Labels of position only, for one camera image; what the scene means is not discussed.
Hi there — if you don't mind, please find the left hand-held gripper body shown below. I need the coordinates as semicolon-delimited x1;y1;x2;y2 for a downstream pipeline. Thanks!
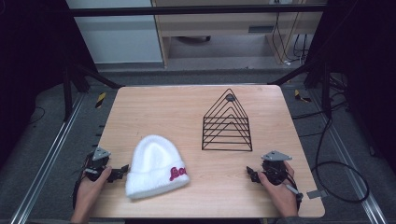
82;147;117;183

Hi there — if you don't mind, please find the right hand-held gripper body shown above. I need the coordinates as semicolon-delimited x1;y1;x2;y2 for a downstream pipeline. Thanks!
257;150;304;203

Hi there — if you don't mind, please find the white knit beanie hat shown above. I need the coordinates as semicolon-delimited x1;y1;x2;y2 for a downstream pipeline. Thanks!
124;133;191;200

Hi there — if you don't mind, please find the black wire triangular rack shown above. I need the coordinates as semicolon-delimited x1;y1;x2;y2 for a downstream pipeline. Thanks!
201;88;254;153

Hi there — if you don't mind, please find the person's right hand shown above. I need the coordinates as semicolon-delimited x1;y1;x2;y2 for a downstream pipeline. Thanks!
257;161;299;218

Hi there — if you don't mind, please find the person's left hand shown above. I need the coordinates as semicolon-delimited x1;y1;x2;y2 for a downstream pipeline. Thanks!
74;165;113;218

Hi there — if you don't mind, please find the grey metal tag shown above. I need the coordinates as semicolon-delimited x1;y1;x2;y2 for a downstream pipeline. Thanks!
305;189;329;200

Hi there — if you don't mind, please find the yellow black striped tape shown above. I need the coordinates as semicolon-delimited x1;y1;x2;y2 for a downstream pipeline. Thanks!
293;89;312;104
94;91;107;110

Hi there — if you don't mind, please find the white cabinet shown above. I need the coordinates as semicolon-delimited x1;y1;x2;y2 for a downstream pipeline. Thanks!
65;0;164;65

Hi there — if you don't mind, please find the wooden shelf unit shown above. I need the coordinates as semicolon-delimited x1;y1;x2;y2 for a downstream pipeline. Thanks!
150;0;328;67

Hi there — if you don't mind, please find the black horizontal bar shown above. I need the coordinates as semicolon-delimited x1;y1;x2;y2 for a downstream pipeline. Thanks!
68;4;328;18

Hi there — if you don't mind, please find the aluminium rail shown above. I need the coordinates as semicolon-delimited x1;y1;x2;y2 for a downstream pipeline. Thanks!
8;92;86;224
307;90;389;224

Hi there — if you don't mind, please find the black cable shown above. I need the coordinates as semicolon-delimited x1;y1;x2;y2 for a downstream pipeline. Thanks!
292;92;371;204

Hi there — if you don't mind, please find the black metal frame stand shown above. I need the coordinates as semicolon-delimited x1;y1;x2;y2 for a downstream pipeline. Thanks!
267;59;332;119
61;59;125;123

